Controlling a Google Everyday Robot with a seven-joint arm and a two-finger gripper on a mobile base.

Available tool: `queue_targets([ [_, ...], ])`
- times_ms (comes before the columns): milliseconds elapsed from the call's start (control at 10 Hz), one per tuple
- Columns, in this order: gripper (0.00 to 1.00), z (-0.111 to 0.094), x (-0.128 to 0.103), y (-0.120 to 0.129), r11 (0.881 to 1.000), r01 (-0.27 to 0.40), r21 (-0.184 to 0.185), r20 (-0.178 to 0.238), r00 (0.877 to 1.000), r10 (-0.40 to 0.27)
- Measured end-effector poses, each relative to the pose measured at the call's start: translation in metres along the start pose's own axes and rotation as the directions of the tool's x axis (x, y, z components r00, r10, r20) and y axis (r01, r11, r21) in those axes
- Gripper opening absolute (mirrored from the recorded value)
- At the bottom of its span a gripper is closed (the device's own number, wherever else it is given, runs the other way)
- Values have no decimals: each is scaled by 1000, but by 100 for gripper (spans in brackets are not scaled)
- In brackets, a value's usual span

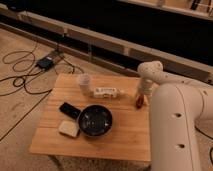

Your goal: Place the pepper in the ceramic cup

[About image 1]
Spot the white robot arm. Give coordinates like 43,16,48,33
137,61,213,171

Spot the wooden table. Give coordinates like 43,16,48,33
29,74,150,161

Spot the black bowl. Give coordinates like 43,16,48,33
78,105,113,137

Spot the black rectangular block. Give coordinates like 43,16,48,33
59,102,81,119

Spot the beige sponge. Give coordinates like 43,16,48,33
58,121,79,137

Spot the black power box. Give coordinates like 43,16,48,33
36,57,54,70

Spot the black cable at right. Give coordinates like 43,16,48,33
194,124,213,166

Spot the black floor cable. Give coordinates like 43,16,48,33
0,39,85,141

